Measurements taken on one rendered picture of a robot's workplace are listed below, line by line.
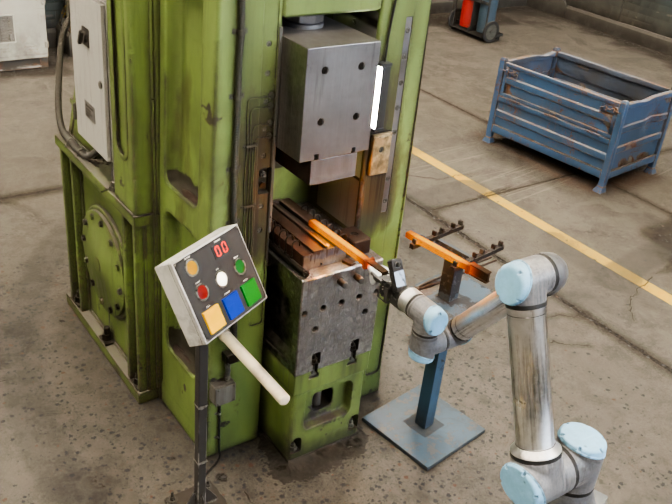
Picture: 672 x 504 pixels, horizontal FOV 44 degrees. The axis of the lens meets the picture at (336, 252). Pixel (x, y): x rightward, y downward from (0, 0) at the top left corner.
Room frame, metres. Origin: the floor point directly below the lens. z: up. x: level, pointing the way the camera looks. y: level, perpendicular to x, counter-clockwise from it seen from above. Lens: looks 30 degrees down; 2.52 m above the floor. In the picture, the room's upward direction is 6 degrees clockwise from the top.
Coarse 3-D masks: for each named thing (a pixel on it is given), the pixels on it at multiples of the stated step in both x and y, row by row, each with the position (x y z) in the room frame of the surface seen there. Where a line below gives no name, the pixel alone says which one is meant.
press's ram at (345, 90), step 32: (288, 32) 2.78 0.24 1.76; (320, 32) 2.82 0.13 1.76; (352, 32) 2.87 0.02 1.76; (288, 64) 2.70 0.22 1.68; (320, 64) 2.65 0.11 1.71; (352, 64) 2.73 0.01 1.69; (288, 96) 2.69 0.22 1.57; (320, 96) 2.65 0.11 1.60; (352, 96) 2.74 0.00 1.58; (288, 128) 2.68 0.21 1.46; (320, 128) 2.66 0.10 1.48; (352, 128) 2.75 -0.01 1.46
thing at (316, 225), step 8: (312, 224) 2.80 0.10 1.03; (320, 224) 2.80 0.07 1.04; (320, 232) 2.76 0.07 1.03; (328, 232) 2.74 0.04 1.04; (336, 240) 2.68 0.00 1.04; (344, 240) 2.68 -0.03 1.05; (344, 248) 2.64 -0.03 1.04; (352, 248) 2.62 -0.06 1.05; (352, 256) 2.60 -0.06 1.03; (360, 256) 2.57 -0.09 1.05; (368, 264) 2.53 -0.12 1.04; (376, 264) 2.51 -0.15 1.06; (384, 272) 2.47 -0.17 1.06
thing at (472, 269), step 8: (408, 232) 2.92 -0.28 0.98; (424, 240) 2.87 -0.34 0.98; (432, 248) 2.83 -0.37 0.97; (440, 248) 2.82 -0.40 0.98; (440, 256) 2.80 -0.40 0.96; (448, 256) 2.77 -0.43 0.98; (456, 256) 2.77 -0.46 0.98; (464, 264) 2.72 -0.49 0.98; (472, 264) 2.70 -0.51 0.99; (472, 272) 2.70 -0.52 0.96; (480, 272) 2.67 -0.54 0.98; (488, 272) 2.65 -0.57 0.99; (480, 280) 2.66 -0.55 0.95; (488, 280) 2.66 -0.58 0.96
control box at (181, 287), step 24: (216, 240) 2.33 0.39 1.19; (240, 240) 2.41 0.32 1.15; (168, 264) 2.14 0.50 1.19; (216, 264) 2.28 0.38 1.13; (168, 288) 2.14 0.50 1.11; (192, 288) 2.15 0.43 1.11; (216, 288) 2.22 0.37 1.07; (192, 312) 2.10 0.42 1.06; (192, 336) 2.10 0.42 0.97; (216, 336) 2.12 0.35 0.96
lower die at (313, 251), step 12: (288, 204) 3.04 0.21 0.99; (276, 216) 2.92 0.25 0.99; (288, 216) 2.91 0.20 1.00; (300, 216) 2.92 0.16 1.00; (312, 216) 2.95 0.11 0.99; (276, 228) 2.84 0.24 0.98; (288, 228) 2.83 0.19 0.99; (300, 228) 2.84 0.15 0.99; (276, 240) 2.79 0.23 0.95; (288, 240) 2.76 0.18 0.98; (300, 240) 2.75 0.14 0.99; (312, 240) 2.76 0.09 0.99; (288, 252) 2.72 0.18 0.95; (300, 252) 2.67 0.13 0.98; (312, 252) 2.68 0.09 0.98; (324, 252) 2.70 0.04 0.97; (336, 252) 2.74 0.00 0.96; (300, 264) 2.66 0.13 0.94; (312, 264) 2.67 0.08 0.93; (324, 264) 2.71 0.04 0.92
